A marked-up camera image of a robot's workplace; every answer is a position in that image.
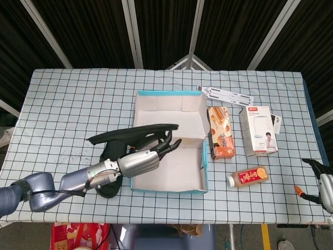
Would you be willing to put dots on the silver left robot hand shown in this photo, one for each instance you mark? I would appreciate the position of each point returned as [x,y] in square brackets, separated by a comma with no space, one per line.
[140,162]

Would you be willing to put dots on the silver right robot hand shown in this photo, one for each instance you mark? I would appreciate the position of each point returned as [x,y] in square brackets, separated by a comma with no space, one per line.
[326,187]

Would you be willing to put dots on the black slipper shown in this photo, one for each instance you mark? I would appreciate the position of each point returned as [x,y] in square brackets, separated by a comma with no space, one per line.
[130,132]
[113,151]

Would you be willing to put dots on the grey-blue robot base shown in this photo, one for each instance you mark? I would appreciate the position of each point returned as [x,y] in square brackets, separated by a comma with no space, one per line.
[156,239]

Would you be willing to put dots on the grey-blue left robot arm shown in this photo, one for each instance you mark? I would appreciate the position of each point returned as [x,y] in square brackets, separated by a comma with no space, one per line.
[39,192]

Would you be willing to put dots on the light blue shoebox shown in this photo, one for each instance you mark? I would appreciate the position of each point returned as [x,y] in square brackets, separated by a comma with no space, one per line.
[182,172]

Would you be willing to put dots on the orange snack box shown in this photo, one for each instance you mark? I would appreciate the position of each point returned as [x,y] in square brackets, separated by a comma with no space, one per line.
[221,135]

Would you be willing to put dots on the white desk lamp box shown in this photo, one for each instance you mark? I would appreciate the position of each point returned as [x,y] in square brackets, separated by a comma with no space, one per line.
[260,130]

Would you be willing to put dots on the white sneaker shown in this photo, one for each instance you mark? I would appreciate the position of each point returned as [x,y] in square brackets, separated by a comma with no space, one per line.
[286,246]

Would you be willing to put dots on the brown drink bottle red label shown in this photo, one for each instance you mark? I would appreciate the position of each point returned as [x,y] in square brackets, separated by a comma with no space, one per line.
[249,177]

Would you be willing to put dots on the small printed leaflet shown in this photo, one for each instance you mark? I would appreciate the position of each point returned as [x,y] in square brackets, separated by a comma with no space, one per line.
[277,123]

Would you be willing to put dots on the brown paper bag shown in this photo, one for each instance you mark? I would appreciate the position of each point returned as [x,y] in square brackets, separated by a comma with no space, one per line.
[187,229]

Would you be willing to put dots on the red printed bag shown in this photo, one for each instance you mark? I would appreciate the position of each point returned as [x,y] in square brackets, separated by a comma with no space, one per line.
[78,234]

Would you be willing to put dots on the blue checkered tablecloth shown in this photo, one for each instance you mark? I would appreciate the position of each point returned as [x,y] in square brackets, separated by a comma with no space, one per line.
[65,104]

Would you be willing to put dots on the metal table leg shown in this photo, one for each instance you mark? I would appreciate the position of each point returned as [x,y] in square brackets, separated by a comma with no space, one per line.
[230,237]

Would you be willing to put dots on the white crumpled cloth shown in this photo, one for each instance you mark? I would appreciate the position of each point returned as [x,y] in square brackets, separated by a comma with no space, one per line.
[5,136]

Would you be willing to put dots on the white partition frame post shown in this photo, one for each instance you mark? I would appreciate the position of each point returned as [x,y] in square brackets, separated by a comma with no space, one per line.
[10,108]
[132,39]
[46,34]
[325,118]
[195,34]
[273,34]

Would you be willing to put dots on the white triangular frame foot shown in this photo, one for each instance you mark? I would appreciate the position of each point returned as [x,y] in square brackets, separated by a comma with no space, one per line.
[179,63]

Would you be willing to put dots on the white perforated metal bracket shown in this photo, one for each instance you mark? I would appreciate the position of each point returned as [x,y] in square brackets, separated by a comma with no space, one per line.
[226,95]

